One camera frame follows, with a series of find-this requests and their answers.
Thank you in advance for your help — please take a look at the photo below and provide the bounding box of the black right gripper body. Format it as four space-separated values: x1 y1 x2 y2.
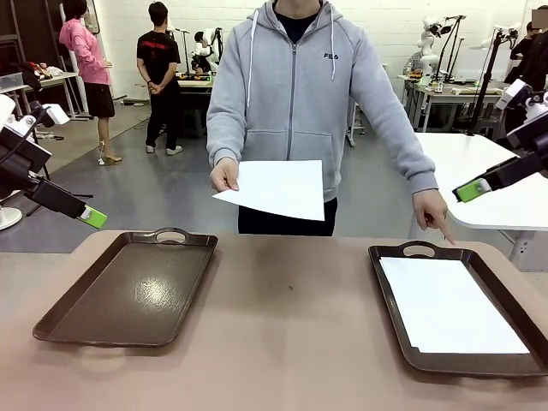
520 145 548 185

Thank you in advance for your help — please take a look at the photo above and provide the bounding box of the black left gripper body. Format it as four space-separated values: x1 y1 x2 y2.
0 145 44 196

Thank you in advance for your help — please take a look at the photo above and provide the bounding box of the white A4 paper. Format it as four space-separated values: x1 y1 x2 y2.
378 255 532 355
211 160 325 223

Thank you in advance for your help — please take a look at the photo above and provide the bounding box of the person's right forearm grey sleeve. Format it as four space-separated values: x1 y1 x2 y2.
205 106 249 166

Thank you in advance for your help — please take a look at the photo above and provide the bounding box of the person's left forearm grey sleeve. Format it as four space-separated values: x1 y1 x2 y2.
384 110 440 196

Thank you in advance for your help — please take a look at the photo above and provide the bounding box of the person's left hand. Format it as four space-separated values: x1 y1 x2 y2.
411 190 457 246

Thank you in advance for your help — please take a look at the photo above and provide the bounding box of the person's right hand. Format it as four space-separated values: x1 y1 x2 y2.
209 161 241 193

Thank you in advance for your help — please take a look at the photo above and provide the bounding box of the large white table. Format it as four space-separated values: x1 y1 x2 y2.
406 131 548 241

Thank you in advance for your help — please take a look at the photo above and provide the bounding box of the white round stand base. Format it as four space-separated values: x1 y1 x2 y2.
0 204 23 232

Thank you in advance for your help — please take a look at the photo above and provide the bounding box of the clear plastic bin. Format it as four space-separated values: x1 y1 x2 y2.
0 71 25 93

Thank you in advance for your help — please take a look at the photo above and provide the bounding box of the background table with wood pieces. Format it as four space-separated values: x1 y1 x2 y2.
404 74 506 132

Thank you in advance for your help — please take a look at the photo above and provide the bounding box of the black tripod stand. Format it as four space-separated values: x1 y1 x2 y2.
464 26 510 138

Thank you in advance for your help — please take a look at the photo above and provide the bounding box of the white topped side table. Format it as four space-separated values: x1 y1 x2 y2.
0 71 82 121

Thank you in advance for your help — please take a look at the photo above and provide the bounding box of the person in black clothes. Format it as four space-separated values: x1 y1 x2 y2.
504 10 548 91

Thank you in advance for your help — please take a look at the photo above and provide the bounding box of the brown plastic serving tray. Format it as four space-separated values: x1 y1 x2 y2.
367 240 548 378
33 226 219 348

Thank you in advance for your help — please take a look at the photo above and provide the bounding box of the white box monitor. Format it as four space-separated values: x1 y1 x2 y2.
454 45 489 83

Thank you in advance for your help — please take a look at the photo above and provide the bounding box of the person in plaid shirt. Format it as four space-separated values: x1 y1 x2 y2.
404 51 425 74

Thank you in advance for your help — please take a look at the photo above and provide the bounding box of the person in pink hoodie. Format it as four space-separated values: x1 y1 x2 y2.
58 0 117 166

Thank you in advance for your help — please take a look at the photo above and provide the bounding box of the grey plastic stool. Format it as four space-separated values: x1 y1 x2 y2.
182 109 208 139

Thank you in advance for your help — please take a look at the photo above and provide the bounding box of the person in black t-shirt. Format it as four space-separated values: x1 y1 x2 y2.
135 1 184 156

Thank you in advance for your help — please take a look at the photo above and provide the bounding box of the background workbench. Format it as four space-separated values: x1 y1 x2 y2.
175 72 215 129

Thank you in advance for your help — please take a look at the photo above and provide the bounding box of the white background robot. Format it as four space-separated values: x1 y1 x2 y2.
189 27 223 74

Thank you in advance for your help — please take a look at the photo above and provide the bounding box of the person in grey hoodie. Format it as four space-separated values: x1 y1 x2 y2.
205 0 440 236

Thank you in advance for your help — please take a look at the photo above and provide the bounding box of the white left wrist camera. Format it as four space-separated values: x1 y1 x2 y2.
28 102 70 128

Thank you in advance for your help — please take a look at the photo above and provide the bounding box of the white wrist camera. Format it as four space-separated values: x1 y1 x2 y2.
496 79 534 110
28 102 70 128

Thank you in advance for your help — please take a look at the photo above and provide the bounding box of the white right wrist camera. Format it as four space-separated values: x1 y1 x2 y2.
496 79 534 110

